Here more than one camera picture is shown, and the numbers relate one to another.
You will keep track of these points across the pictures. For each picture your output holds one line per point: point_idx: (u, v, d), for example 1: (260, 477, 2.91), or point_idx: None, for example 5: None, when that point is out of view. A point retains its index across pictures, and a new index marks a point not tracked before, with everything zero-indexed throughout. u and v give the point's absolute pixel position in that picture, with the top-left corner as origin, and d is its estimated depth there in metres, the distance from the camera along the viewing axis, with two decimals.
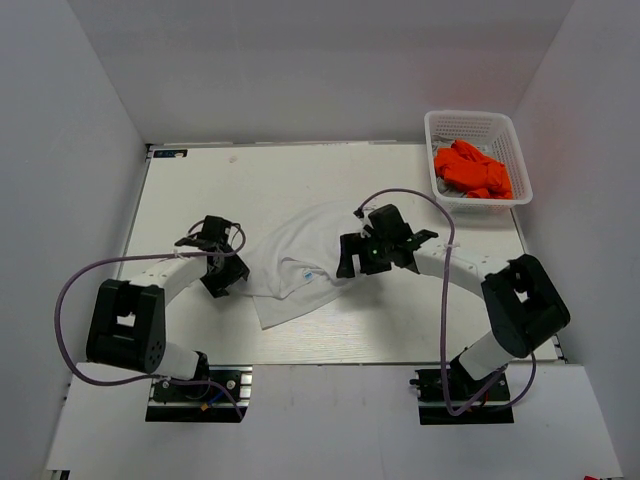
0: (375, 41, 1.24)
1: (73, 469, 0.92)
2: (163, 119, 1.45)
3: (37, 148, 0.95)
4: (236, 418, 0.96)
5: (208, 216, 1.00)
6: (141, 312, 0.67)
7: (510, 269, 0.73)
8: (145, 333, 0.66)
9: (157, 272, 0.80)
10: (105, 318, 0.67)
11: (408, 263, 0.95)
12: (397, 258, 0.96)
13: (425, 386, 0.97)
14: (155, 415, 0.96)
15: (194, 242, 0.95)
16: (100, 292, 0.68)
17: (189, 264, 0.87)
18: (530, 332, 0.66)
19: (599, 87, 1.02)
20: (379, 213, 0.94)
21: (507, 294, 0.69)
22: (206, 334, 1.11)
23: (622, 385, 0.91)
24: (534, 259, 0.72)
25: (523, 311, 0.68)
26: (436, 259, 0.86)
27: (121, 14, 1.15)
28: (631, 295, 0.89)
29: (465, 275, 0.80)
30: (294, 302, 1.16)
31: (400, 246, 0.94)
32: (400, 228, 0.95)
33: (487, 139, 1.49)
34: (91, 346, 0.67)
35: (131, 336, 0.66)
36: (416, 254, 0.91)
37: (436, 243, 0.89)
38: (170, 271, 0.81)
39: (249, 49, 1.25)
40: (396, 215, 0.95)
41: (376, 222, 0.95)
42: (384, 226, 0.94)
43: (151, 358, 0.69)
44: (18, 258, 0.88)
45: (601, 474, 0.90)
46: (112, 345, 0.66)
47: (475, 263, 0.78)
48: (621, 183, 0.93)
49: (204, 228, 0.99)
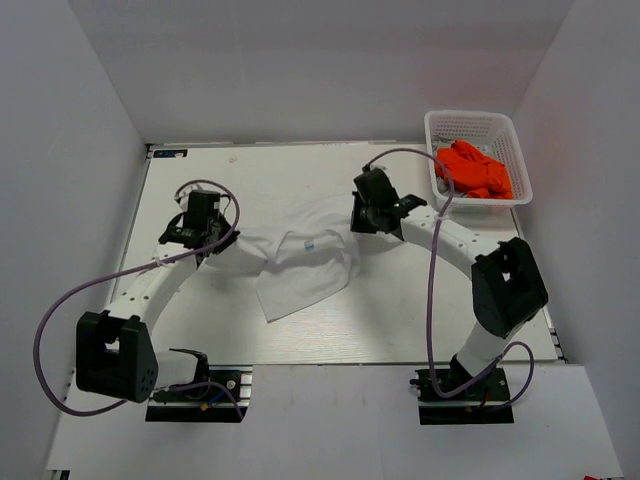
0: (375, 42, 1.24)
1: (73, 469, 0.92)
2: (163, 119, 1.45)
3: (37, 149, 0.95)
4: (236, 418, 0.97)
5: (192, 194, 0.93)
6: (123, 351, 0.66)
7: (501, 252, 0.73)
8: (131, 371, 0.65)
9: (138, 293, 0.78)
10: (90, 354, 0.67)
11: (393, 229, 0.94)
12: (382, 223, 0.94)
13: (425, 386, 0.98)
14: (155, 415, 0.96)
15: (178, 237, 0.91)
16: (80, 331, 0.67)
17: (174, 272, 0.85)
18: (511, 314, 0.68)
19: (599, 87, 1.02)
20: (366, 178, 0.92)
21: (494, 275, 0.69)
22: (210, 329, 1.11)
23: (622, 384, 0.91)
24: (522, 243, 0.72)
25: (505, 293, 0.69)
26: (425, 230, 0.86)
27: (121, 14, 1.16)
28: (631, 295, 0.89)
29: (453, 252, 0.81)
30: (297, 293, 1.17)
31: (386, 211, 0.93)
32: (386, 192, 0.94)
33: (487, 139, 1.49)
34: (82, 380, 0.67)
35: (118, 371, 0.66)
36: (403, 223, 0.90)
37: (425, 212, 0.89)
38: (151, 291, 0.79)
39: (249, 49, 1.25)
40: (384, 180, 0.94)
41: (362, 188, 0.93)
42: (371, 191, 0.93)
43: (144, 386, 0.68)
44: (18, 257, 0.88)
45: (601, 474, 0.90)
46: (103, 379, 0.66)
47: (465, 242, 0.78)
48: (621, 183, 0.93)
49: (189, 208, 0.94)
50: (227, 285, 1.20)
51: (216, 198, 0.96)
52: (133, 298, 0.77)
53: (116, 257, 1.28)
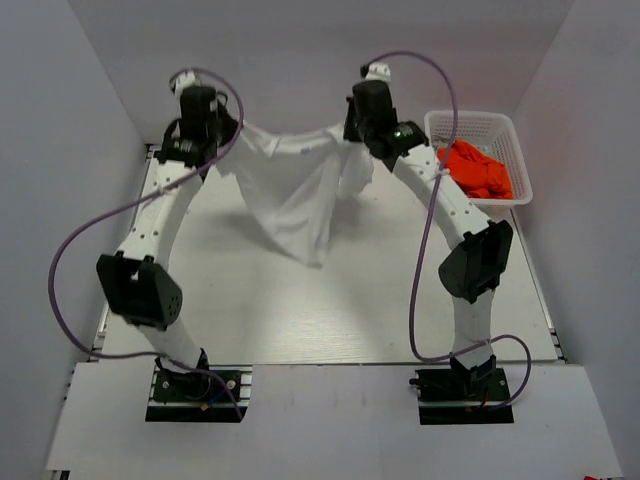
0: (375, 41, 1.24)
1: (73, 469, 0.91)
2: (163, 119, 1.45)
3: (37, 149, 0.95)
4: (236, 418, 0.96)
5: (183, 93, 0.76)
6: (148, 289, 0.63)
7: (482, 230, 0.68)
8: (158, 306, 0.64)
9: (147, 229, 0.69)
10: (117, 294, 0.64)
11: (386, 156, 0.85)
12: (376, 147, 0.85)
13: (424, 386, 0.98)
14: (155, 415, 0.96)
15: (177, 155, 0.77)
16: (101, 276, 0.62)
17: (180, 199, 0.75)
18: (472, 289, 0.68)
19: (599, 87, 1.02)
20: (369, 90, 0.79)
21: (476, 258, 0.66)
22: (214, 328, 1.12)
23: (622, 384, 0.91)
24: (508, 225, 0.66)
25: (478, 273, 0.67)
26: (422, 181, 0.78)
27: (121, 14, 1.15)
28: (631, 295, 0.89)
29: (444, 218, 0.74)
30: (301, 293, 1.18)
31: (382, 136, 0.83)
32: (385, 111, 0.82)
33: (487, 139, 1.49)
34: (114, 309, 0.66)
35: (147, 303, 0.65)
36: (400, 160, 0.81)
37: (427, 157, 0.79)
38: (160, 224, 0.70)
39: (249, 49, 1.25)
40: (385, 96, 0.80)
41: (362, 99, 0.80)
42: (370, 107, 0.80)
43: (172, 310, 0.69)
44: (18, 258, 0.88)
45: (601, 474, 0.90)
46: (135, 311, 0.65)
47: (458, 212, 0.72)
48: (621, 183, 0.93)
49: (182, 110, 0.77)
50: (230, 283, 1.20)
51: (212, 96, 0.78)
52: (143, 236, 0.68)
53: None
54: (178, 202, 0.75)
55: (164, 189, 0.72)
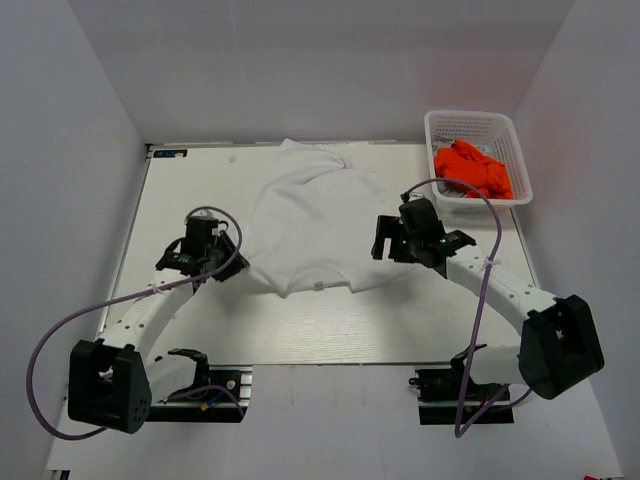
0: (374, 41, 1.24)
1: (74, 469, 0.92)
2: (164, 119, 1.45)
3: (36, 149, 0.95)
4: (237, 418, 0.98)
5: (190, 219, 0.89)
6: (116, 381, 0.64)
7: (554, 309, 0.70)
8: (123, 402, 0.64)
9: (134, 322, 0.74)
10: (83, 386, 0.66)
11: (436, 264, 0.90)
12: (426, 258, 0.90)
13: (424, 386, 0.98)
14: (156, 415, 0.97)
15: (174, 263, 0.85)
16: (72, 362, 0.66)
17: (171, 299, 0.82)
18: (560, 375, 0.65)
19: (599, 88, 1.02)
20: (412, 207, 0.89)
21: (547, 334, 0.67)
22: (215, 327, 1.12)
23: (623, 384, 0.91)
24: (581, 301, 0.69)
25: (558, 355, 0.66)
26: (472, 273, 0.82)
27: (121, 14, 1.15)
28: (630, 296, 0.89)
29: (502, 301, 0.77)
30: (302, 295, 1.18)
31: (431, 245, 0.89)
32: (433, 225, 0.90)
33: (487, 139, 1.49)
34: (74, 408, 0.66)
35: (111, 405, 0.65)
36: (450, 260, 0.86)
37: (473, 252, 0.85)
38: (147, 319, 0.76)
39: (249, 49, 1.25)
40: (430, 210, 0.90)
41: (407, 216, 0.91)
42: (416, 222, 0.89)
43: (136, 416, 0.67)
44: (17, 258, 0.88)
45: (601, 474, 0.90)
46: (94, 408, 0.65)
47: (517, 294, 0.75)
48: (621, 183, 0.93)
49: (187, 232, 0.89)
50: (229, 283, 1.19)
51: (214, 223, 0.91)
52: (128, 327, 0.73)
53: (115, 258, 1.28)
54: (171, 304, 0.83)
55: (157, 288, 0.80)
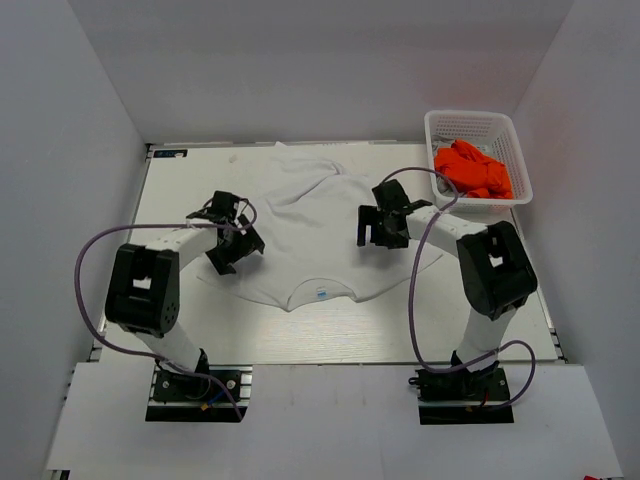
0: (374, 42, 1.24)
1: (73, 469, 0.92)
2: (164, 119, 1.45)
3: (37, 149, 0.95)
4: (236, 419, 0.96)
5: (218, 191, 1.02)
6: (156, 275, 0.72)
7: (487, 233, 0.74)
8: (160, 297, 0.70)
9: (172, 240, 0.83)
10: (122, 281, 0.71)
11: (401, 229, 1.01)
12: (392, 223, 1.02)
13: (425, 386, 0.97)
14: (155, 415, 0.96)
15: (204, 217, 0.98)
16: (119, 256, 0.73)
17: (201, 236, 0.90)
18: (496, 291, 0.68)
19: (599, 87, 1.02)
20: (381, 186, 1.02)
21: (479, 253, 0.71)
22: (217, 330, 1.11)
23: (623, 383, 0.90)
24: (510, 224, 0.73)
25: (491, 271, 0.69)
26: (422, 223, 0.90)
27: (122, 15, 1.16)
28: (630, 296, 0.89)
29: (447, 237, 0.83)
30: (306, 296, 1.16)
31: (396, 212, 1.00)
32: (399, 200, 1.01)
33: (487, 139, 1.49)
34: (109, 306, 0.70)
35: (145, 299, 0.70)
36: (407, 219, 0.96)
37: (428, 209, 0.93)
38: (183, 239, 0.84)
39: (249, 49, 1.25)
40: (398, 187, 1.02)
41: (378, 195, 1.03)
42: (384, 196, 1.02)
43: (167, 317, 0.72)
44: (17, 257, 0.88)
45: (601, 474, 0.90)
46: (128, 308, 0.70)
47: (456, 227, 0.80)
48: (621, 182, 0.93)
49: (214, 203, 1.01)
50: (231, 288, 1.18)
51: (237, 200, 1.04)
52: (166, 242, 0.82)
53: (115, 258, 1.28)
54: (200, 239, 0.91)
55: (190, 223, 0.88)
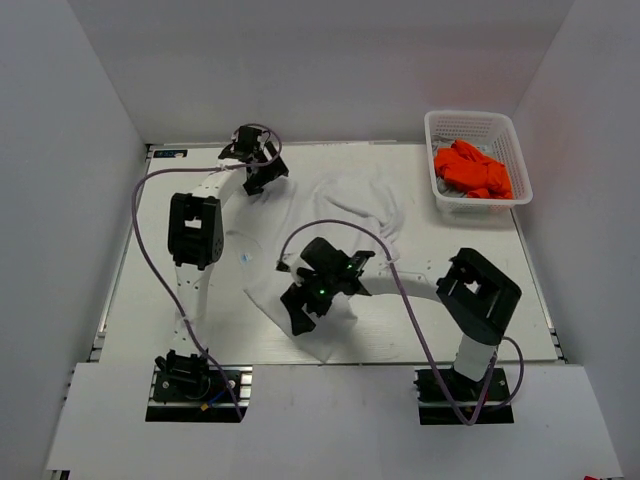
0: (374, 41, 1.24)
1: (73, 469, 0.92)
2: (164, 119, 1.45)
3: (36, 150, 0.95)
4: (236, 419, 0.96)
5: (242, 128, 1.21)
6: (206, 218, 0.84)
7: (457, 267, 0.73)
8: (209, 236, 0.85)
9: (211, 186, 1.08)
10: (177, 223, 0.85)
11: (358, 289, 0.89)
12: (345, 288, 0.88)
13: (424, 387, 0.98)
14: (155, 415, 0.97)
15: (234, 154, 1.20)
16: (173, 201, 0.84)
17: (231, 176, 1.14)
18: (494, 319, 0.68)
19: (599, 87, 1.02)
20: (309, 251, 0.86)
21: (462, 290, 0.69)
22: (216, 328, 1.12)
23: (623, 384, 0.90)
24: (472, 250, 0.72)
25: (479, 302, 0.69)
26: (383, 277, 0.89)
27: (121, 15, 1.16)
28: (630, 296, 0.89)
29: (415, 286, 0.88)
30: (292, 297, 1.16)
31: (344, 276, 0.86)
32: (337, 257, 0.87)
33: (487, 139, 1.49)
34: (171, 239, 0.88)
35: (199, 236, 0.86)
36: (363, 278, 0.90)
37: (376, 263, 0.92)
38: (220, 184, 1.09)
39: (249, 49, 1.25)
40: (327, 244, 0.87)
41: (310, 262, 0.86)
42: (320, 261, 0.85)
43: (217, 247, 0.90)
44: (17, 258, 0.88)
45: (601, 474, 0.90)
46: (187, 243, 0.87)
47: (424, 273, 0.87)
48: (621, 182, 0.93)
49: (240, 138, 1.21)
50: (229, 285, 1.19)
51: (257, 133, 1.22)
52: (208, 188, 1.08)
53: (115, 257, 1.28)
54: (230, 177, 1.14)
55: (223, 167, 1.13)
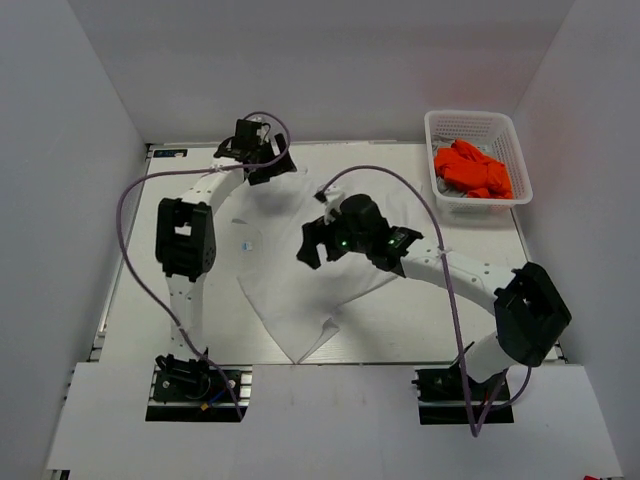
0: (374, 41, 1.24)
1: (73, 469, 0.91)
2: (164, 119, 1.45)
3: (37, 150, 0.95)
4: (236, 419, 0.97)
5: (238, 123, 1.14)
6: (195, 226, 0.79)
7: (516, 280, 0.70)
8: (199, 246, 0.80)
9: (203, 189, 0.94)
10: (166, 232, 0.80)
11: (393, 266, 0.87)
12: (380, 261, 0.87)
13: (424, 387, 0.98)
14: (155, 415, 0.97)
15: (230, 153, 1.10)
16: (160, 207, 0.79)
17: (228, 177, 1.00)
18: (541, 341, 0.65)
19: (599, 87, 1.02)
20: (359, 210, 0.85)
21: (518, 307, 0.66)
22: (216, 328, 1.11)
23: (623, 384, 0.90)
24: (537, 266, 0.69)
25: (532, 322, 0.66)
26: (429, 267, 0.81)
27: (121, 15, 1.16)
28: (630, 296, 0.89)
29: (468, 288, 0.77)
30: (292, 297, 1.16)
31: (384, 248, 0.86)
32: (382, 228, 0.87)
33: (487, 139, 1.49)
34: (159, 249, 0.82)
35: (189, 244, 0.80)
36: (404, 260, 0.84)
37: (423, 247, 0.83)
38: (213, 188, 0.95)
39: (249, 49, 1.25)
40: (374, 211, 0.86)
41: (354, 222, 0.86)
42: (365, 226, 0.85)
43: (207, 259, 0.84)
44: (18, 258, 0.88)
45: (601, 474, 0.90)
46: (176, 253, 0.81)
47: (479, 275, 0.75)
48: (621, 182, 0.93)
49: (237, 135, 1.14)
50: (229, 285, 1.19)
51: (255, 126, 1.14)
52: (199, 192, 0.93)
53: (115, 257, 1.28)
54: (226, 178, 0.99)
55: (219, 167, 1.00)
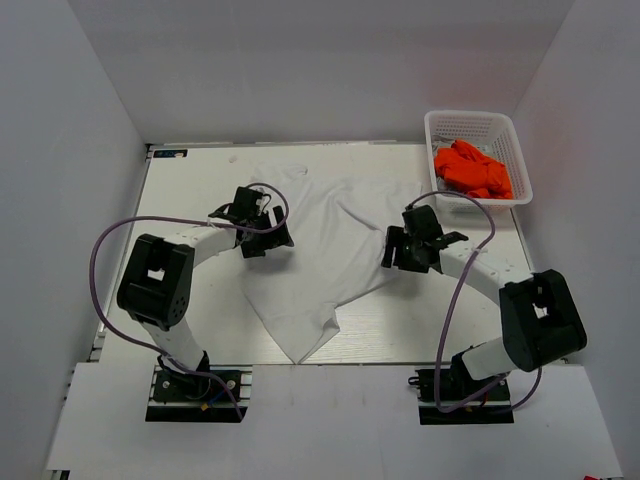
0: (374, 42, 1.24)
1: (73, 469, 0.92)
2: (164, 119, 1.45)
3: (36, 151, 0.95)
4: (236, 419, 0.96)
5: (239, 189, 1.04)
6: (171, 267, 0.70)
7: (533, 283, 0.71)
8: (170, 289, 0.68)
9: (190, 235, 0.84)
10: (136, 270, 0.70)
11: (433, 261, 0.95)
12: (423, 255, 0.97)
13: (424, 386, 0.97)
14: (155, 415, 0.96)
15: (225, 217, 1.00)
16: (136, 243, 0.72)
17: (221, 234, 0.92)
18: (539, 347, 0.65)
19: (599, 87, 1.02)
20: (413, 212, 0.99)
21: (523, 305, 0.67)
22: (217, 328, 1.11)
23: (622, 384, 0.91)
24: (557, 274, 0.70)
25: (535, 324, 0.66)
26: (460, 261, 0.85)
27: (121, 15, 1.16)
28: (630, 297, 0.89)
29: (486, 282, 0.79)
30: (292, 298, 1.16)
31: (428, 243, 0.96)
32: (432, 229, 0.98)
33: (487, 139, 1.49)
34: (121, 292, 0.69)
35: (157, 288, 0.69)
36: (442, 253, 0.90)
37: (464, 244, 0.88)
38: (200, 236, 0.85)
39: (249, 49, 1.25)
40: (430, 215, 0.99)
41: (409, 221, 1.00)
42: (415, 224, 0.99)
43: (175, 311, 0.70)
44: (17, 257, 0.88)
45: (600, 474, 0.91)
46: (140, 295, 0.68)
47: (498, 270, 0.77)
48: (621, 182, 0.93)
49: (237, 201, 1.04)
50: (229, 285, 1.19)
51: (259, 196, 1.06)
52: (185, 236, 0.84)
53: (116, 257, 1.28)
54: (221, 234, 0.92)
55: (211, 222, 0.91)
